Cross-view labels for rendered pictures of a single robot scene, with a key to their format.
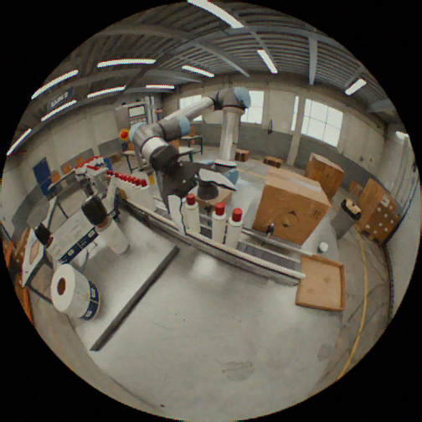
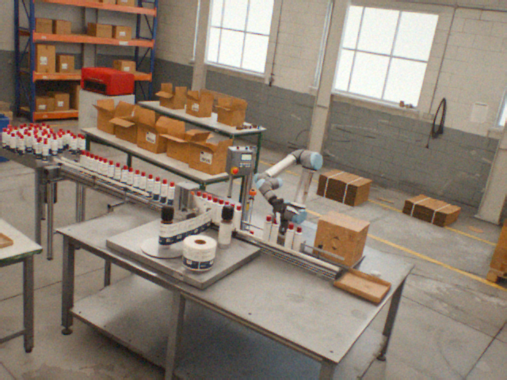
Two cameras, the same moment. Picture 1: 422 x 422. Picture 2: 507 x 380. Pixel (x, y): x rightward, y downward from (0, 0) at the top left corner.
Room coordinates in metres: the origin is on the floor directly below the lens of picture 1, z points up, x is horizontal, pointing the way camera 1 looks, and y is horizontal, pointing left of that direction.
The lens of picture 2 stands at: (-2.92, 0.21, 2.37)
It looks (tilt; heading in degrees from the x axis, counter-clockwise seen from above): 19 degrees down; 1
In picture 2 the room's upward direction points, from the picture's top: 8 degrees clockwise
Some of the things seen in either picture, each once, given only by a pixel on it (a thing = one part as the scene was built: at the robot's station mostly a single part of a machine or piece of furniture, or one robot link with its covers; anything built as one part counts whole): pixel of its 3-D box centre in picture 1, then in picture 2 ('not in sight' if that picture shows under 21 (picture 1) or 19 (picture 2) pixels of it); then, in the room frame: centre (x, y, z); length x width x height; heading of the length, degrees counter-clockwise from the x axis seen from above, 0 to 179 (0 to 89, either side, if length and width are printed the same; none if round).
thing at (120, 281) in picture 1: (90, 254); (184, 247); (0.19, 0.67, 0.86); 0.80 x 0.67 x 0.05; 62
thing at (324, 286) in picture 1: (325, 281); (363, 284); (0.05, -0.53, 0.85); 0.30 x 0.26 x 0.04; 62
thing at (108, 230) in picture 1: (107, 229); (226, 226); (0.24, 0.41, 1.03); 0.09 x 0.09 x 0.30
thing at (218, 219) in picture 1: (218, 225); (289, 237); (0.32, -0.03, 0.98); 0.05 x 0.05 x 0.20
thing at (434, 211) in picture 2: (273, 161); (431, 210); (4.16, -2.28, 0.11); 0.65 x 0.54 x 0.22; 51
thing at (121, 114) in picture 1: (133, 121); (239, 161); (0.65, 0.40, 1.38); 0.17 x 0.10 x 0.19; 117
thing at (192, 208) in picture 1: (192, 215); (274, 232); (0.37, 0.08, 0.98); 0.05 x 0.05 x 0.20
